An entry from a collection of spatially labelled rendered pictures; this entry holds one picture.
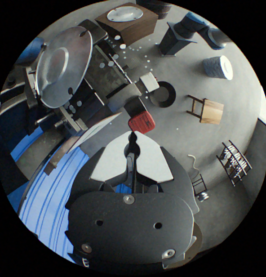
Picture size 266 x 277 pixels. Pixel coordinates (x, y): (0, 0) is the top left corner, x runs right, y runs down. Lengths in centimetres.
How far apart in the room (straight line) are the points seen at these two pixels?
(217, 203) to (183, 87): 643
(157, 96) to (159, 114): 22
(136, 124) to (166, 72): 88
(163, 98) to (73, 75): 92
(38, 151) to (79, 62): 39
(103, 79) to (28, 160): 46
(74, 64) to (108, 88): 17
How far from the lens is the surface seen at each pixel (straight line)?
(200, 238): 115
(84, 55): 25
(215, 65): 123
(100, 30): 28
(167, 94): 103
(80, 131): 35
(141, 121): 23
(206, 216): 650
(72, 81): 26
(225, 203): 685
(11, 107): 26
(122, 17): 95
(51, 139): 50
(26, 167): 45
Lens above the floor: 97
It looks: 57 degrees down
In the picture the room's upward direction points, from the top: 173 degrees counter-clockwise
